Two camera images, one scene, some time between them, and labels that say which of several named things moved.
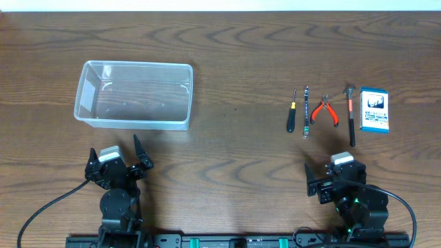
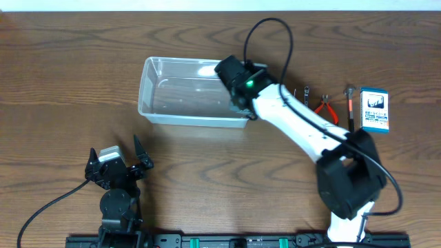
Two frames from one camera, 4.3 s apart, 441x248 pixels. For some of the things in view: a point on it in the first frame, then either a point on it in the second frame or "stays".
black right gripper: (324, 186) to (227, 69)
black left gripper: (115, 171) stays
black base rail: (145, 240) stays
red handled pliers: (324, 103) stays
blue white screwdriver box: (374, 110) stays
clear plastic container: (140, 96) to (187, 91)
